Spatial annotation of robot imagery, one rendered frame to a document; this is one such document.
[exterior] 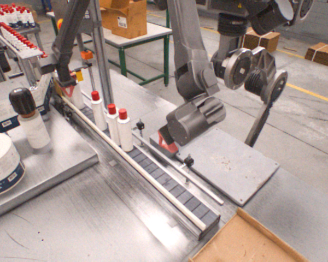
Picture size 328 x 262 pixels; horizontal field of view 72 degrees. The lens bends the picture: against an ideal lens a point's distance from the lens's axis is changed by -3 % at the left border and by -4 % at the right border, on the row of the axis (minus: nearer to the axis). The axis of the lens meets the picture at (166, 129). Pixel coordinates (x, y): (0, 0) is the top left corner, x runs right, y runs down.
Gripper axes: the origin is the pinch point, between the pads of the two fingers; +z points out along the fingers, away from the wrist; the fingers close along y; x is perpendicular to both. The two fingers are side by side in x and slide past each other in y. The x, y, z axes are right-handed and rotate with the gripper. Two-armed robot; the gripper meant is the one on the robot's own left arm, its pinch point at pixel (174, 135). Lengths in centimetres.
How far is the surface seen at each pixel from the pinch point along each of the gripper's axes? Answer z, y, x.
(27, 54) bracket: 69, 8, -80
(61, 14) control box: 33, -5, -71
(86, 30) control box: 35, -13, -62
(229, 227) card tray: 13.7, -7.5, 37.2
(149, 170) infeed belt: 32.8, -2.0, 6.3
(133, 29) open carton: 142, -119, -123
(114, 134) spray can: 40.3, -0.2, -14.4
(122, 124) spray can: 29.9, -1.5, -14.9
